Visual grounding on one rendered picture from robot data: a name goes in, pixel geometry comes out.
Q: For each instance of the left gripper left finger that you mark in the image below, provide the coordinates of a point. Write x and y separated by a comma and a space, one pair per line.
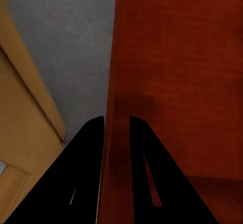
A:
68, 192

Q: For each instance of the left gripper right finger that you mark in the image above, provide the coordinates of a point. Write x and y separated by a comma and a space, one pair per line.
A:
181, 204

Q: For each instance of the door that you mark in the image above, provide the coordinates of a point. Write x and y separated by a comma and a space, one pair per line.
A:
31, 128

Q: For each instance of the storage box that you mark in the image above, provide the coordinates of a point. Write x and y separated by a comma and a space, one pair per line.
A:
178, 65

